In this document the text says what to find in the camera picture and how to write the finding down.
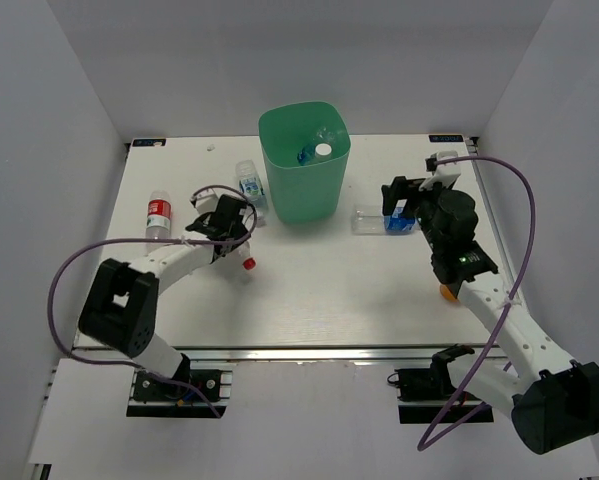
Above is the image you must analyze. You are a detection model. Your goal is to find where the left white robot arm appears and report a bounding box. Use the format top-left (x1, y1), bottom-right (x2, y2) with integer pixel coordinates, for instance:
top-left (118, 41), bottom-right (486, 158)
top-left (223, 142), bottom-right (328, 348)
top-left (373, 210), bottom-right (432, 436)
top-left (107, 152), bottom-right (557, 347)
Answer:
top-left (78, 193), bottom-right (256, 399)

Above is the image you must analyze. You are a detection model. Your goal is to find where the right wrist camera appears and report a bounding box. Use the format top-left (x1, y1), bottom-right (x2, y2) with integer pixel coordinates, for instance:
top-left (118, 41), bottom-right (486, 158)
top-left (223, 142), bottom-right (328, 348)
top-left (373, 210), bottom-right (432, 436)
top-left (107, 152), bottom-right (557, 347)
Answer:
top-left (419, 150), bottom-right (461, 191)

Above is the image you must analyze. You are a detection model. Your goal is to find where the bottle red label upright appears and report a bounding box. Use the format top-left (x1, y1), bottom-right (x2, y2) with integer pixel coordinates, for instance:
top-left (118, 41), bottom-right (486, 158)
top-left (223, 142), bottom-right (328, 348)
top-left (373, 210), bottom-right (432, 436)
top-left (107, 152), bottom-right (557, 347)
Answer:
top-left (145, 190), bottom-right (172, 239)

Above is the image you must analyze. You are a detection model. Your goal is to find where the orange juice bottle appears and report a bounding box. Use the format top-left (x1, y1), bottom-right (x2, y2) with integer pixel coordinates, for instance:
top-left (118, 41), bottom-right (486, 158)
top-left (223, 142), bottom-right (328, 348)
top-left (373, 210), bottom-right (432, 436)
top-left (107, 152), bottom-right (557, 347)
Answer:
top-left (439, 284), bottom-right (458, 303)

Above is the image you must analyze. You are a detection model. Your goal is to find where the bottle green blue label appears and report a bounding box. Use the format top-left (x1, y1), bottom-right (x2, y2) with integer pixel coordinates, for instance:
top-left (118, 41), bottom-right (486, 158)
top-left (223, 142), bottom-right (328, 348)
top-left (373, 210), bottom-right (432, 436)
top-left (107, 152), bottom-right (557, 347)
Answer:
top-left (235, 160), bottom-right (269, 227)

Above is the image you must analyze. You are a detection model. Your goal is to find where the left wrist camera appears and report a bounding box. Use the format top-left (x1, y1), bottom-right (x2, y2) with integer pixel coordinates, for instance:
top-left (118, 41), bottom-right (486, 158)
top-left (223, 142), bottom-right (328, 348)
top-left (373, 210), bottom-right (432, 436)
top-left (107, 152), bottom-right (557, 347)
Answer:
top-left (190, 189), bottom-right (219, 216)

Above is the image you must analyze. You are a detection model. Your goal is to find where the crushed bottle red label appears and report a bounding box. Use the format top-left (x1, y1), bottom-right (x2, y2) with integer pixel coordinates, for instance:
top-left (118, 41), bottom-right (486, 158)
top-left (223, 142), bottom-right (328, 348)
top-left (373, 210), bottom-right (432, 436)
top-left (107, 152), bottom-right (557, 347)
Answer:
top-left (218, 241), bottom-right (257, 272)

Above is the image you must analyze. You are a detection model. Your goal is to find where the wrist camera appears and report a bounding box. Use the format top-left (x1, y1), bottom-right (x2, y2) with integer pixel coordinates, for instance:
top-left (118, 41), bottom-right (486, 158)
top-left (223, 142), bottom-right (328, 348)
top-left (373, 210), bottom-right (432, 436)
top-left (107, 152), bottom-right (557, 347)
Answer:
top-left (419, 150), bottom-right (461, 191)
top-left (190, 189), bottom-right (219, 216)

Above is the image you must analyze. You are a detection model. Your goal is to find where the crushed bottle blue label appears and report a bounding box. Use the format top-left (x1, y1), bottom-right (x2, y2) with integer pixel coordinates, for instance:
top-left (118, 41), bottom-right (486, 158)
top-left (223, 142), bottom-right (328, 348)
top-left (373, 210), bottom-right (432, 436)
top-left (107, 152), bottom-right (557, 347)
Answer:
top-left (297, 127), bottom-right (336, 166)

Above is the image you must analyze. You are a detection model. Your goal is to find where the green plastic bin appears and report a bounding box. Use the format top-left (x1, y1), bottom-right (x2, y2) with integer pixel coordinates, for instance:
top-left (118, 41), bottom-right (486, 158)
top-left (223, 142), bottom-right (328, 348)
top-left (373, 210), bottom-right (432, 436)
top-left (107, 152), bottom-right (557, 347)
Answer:
top-left (258, 101), bottom-right (351, 224)

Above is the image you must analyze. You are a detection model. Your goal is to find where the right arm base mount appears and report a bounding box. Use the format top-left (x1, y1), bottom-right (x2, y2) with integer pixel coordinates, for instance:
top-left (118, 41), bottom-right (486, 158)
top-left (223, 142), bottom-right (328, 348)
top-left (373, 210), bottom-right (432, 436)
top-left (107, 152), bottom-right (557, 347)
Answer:
top-left (386, 345), bottom-right (494, 425)

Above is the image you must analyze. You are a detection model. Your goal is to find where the clear bottle blue label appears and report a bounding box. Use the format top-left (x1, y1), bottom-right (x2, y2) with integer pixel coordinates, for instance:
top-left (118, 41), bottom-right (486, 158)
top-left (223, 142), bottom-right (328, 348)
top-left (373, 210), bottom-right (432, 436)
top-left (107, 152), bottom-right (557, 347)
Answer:
top-left (351, 202), bottom-right (418, 236)

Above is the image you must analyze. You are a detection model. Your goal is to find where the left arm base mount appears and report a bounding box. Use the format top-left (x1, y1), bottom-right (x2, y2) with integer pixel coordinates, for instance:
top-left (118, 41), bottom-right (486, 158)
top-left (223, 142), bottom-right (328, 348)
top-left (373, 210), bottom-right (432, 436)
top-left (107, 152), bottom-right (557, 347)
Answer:
top-left (126, 361), bottom-right (233, 419)

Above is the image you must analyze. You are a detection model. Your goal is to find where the aluminium frame rail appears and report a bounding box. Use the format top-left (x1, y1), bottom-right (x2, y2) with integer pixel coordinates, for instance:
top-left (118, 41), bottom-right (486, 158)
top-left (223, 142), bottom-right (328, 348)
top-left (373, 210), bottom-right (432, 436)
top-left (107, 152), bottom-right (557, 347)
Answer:
top-left (73, 344), bottom-right (510, 364)

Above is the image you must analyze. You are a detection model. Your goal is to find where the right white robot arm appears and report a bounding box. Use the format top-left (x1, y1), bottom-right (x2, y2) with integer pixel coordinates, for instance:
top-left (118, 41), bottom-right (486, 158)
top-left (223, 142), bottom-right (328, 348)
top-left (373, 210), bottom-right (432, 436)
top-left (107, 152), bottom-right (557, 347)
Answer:
top-left (381, 176), bottom-right (599, 454)

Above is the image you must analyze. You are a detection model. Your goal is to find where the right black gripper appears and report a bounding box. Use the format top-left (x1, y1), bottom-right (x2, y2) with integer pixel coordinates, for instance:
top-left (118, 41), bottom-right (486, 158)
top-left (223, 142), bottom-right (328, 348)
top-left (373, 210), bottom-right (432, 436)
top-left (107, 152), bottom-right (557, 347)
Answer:
top-left (381, 177), bottom-right (453, 253)

